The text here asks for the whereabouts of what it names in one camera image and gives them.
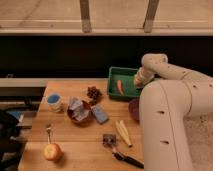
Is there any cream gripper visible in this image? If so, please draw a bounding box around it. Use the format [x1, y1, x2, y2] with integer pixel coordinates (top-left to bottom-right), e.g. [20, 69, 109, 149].
[134, 67, 154, 88]

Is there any green plastic tray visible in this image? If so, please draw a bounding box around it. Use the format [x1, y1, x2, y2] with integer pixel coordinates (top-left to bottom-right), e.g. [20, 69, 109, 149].
[107, 67, 141, 101]

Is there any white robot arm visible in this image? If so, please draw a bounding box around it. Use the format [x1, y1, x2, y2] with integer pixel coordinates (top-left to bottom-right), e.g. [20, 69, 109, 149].
[134, 53, 213, 171]

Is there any orange carrot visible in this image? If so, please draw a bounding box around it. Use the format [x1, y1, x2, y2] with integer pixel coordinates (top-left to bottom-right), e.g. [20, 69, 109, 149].
[117, 80, 124, 95]

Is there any purple bowl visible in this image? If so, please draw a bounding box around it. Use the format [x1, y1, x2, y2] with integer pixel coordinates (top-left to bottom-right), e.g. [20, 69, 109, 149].
[128, 98, 139, 121]

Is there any dark red grapes bunch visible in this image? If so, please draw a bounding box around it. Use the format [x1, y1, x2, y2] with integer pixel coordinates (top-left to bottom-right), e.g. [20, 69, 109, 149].
[87, 86, 102, 105]

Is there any yellow banana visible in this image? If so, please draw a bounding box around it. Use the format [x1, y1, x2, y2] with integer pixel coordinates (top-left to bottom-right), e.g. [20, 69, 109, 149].
[115, 120, 132, 147]

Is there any blue sponge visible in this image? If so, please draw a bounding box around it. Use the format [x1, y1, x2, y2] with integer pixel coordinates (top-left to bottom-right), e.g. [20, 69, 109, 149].
[92, 105, 108, 124]

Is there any crumpled white blue cloth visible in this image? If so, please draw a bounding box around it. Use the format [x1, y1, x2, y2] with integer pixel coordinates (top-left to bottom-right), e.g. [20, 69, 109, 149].
[68, 97, 89, 121]

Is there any brown bowl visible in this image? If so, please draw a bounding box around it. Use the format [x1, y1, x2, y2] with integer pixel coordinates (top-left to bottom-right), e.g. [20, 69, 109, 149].
[67, 101, 92, 125]

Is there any white cup blue inside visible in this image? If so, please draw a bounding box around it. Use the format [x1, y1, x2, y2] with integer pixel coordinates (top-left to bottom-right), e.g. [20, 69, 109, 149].
[46, 93, 62, 112]

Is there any red yellow apple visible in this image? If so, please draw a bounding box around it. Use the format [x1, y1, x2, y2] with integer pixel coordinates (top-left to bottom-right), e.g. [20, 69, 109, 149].
[43, 143, 62, 162]

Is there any black chair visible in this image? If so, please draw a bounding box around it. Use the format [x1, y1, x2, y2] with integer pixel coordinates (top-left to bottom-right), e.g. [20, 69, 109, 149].
[0, 109, 22, 171]

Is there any black handled spatula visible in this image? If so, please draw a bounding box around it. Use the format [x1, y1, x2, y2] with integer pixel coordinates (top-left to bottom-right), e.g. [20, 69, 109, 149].
[102, 134, 144, 169]

